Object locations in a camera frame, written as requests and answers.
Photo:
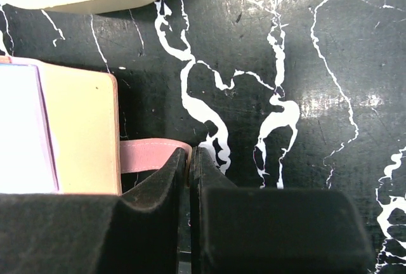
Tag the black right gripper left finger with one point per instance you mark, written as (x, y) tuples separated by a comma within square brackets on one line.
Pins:
[(136, 232)]

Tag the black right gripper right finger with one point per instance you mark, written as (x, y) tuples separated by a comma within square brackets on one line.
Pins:
[(252, 230)]

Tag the pink leather card holder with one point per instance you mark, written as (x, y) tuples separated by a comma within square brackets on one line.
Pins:
[(83, 119)]

